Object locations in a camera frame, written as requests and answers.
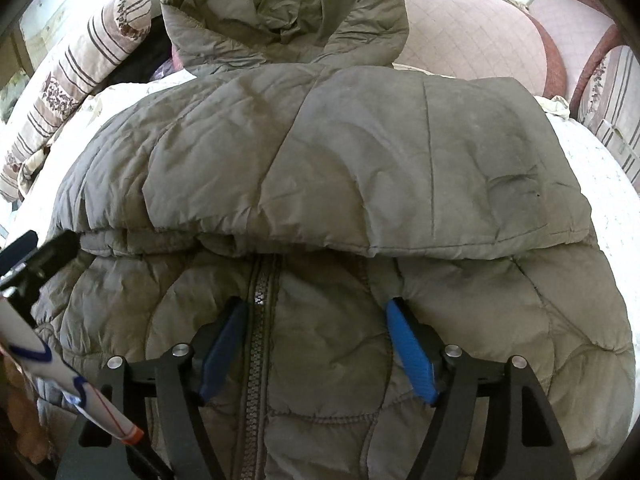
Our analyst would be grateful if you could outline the olive green quilted hooded jacket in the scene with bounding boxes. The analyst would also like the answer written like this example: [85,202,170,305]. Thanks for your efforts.
[32,0,636,479]

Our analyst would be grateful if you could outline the black garment behind pillow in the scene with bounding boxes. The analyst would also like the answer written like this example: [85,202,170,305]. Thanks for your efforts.
[103,16,171,87]

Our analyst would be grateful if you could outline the white floral bed sheet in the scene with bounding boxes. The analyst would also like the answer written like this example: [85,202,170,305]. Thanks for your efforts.
[1,70,639,292]

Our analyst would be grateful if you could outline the striped floral pillow left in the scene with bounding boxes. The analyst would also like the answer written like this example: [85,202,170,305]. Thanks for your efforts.
[1,0,160,203]

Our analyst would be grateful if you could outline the large striped floral cushion right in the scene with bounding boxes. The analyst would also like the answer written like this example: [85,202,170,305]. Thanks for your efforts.
[577,46,640,192]

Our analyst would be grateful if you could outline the pink corner cushion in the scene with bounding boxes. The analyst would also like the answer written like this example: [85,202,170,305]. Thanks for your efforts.
[528,0,624,117]

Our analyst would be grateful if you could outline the white patterned cable sleeve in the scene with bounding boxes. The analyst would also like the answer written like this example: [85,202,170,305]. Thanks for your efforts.
[0,296,146,446]

